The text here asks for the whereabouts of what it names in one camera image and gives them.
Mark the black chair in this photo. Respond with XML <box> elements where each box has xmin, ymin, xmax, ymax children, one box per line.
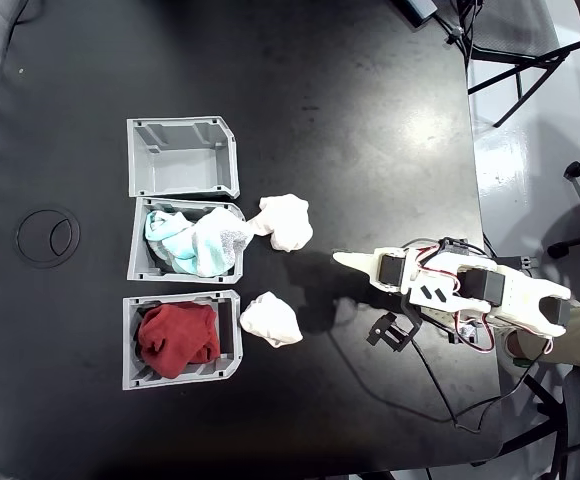
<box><xmin>499</xmin><ymin>367</ymin><xmax>580</xmax><ymax>480</ymax></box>

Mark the black round table grommet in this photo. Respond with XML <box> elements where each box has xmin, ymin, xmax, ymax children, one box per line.
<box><xmin>16</xmin><ymin>209</ymin><xmax>82</xmax><ymax>270</ymax></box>

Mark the black camera cable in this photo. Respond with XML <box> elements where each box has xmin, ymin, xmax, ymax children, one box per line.
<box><xmin>327</xmin><ymin>319</ymin><xmax>551</xmax><ymax>434</ymax></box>

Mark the grey power adapter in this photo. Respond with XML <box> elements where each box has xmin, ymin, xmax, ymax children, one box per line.
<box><xmin>398</xmin><ymin>0</ymin><xmax>440</xmax><ymax>22</ymax></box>

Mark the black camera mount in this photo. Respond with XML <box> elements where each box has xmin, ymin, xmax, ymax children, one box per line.
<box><xmin>366</xmin><ymin>292</ymin><xmax>424</xmax><ymax>353</ymax></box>

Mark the grey plastic bin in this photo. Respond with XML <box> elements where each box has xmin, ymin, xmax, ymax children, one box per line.
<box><xmin>126</xmin><ymin>196</ymin><xmax>246</xmax><ymax>282</ymax></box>
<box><xmin>121</xmin><ymin>289</ymin><xmax>244</xmax><ymax>392</ymax></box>
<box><xmin>126</xmin><ymin>116</ymin><xmax>241</xmax><ymax>200</ymax></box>

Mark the black power cable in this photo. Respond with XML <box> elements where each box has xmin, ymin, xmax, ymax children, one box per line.
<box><xmin>432</xmin><ymin>12</ymin><xmax>476</xmax><ymax>61</ymax></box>

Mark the black office chair base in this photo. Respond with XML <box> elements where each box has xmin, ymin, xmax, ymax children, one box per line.
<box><xmin>547</xmin><ymin>158</ymin><xmax>580</xmax><ymax>259</ymax></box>

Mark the red sock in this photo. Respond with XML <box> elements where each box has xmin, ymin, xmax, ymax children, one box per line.
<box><xmin>137</xmin><ymin>301</ymin><xmax>220</xmax><ymax>380</ymax></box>

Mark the white sock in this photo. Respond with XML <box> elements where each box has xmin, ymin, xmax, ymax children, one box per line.
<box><xmin>239</xmin><ymin>292</ymin><xmax>304</xmax><ymax>350</ymax></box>
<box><xmin>245</xmin><ymin>193</ymin><xmax>315</xmax><ymax>253</ymax></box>

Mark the black folding chair frame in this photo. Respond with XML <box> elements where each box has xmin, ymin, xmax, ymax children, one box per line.
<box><xmin>467</xmin><ymin>0</ymin><xmax>580</xmax><ymax>129</ymax></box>

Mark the teal and grey sock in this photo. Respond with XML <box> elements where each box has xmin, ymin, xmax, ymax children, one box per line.
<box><xmin>143</xmin><ymin>207</ymin><xmax>251</xmax><ymax>278</ymax></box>

